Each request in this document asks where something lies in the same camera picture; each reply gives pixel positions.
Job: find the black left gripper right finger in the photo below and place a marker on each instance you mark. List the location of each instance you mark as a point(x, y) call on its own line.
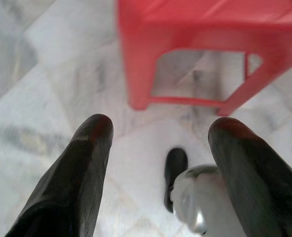
point(254, 177)

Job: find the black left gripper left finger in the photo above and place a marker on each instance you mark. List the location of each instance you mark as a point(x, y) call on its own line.
point(74, 177)

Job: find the red plastic stool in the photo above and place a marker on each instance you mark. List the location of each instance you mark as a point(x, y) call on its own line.
point(185, 29)

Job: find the black robot foot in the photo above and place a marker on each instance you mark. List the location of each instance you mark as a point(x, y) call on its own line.
point(176, 168)

